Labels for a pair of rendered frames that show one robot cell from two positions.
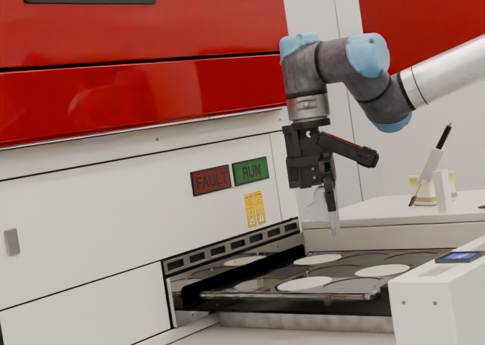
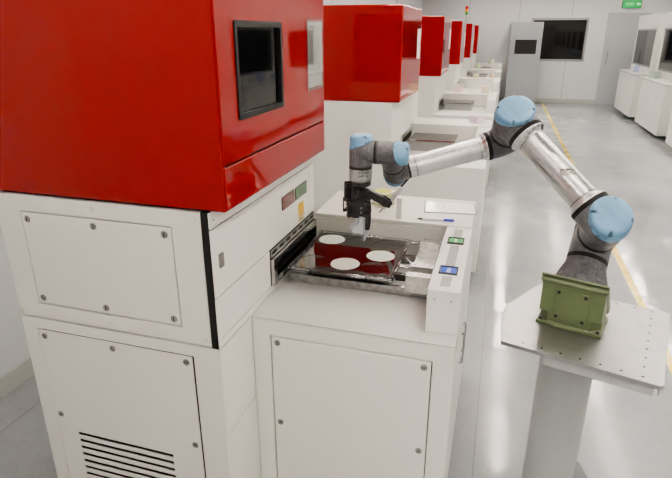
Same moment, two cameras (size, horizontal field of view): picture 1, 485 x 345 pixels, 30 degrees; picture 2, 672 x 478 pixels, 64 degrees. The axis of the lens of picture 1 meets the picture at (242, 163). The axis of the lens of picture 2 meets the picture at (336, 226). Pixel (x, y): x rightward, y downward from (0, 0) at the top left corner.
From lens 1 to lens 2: 0.73 m
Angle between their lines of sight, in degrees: 27
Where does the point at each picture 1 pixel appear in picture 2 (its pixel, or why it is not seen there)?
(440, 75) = (430, 164)
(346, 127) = not seen: hidden behind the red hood
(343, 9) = not seen: hidden behind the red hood
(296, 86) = (359, 164)
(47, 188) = (233, 224)
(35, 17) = (242, 128)
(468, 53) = (445, 155)
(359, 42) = (400, 148)
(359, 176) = not seen: hidden behind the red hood
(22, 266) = (224, 272)
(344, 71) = (389, 161)
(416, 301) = (441, 299)
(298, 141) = (354, 192)
